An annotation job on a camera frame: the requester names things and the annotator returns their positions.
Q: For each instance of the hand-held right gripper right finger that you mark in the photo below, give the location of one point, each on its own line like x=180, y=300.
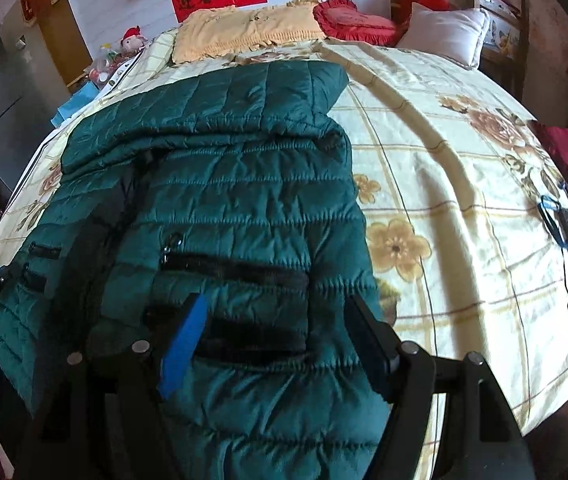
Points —
x=371, y=355

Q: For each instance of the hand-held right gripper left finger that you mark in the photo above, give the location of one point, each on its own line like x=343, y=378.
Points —
x=184, y=345

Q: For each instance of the green quilted jacket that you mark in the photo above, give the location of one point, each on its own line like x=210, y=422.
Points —
x=244, y=200

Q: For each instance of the floral cream bed sheet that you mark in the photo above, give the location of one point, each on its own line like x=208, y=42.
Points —
x=463, y=210

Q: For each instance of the blue box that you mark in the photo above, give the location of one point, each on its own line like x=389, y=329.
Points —
x=74, y=107

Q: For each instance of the yellow fringed pillow cover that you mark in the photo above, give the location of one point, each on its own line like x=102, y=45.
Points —
x=244, y=30

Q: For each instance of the white satin pillow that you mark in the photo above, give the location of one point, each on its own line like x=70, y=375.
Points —
x=443, y=32

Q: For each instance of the red heart-shaped pillow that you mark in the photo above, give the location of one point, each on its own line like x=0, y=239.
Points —
x=353, y=22

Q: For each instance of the wooden chair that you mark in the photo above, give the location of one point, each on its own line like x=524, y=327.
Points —
x=501, y=35

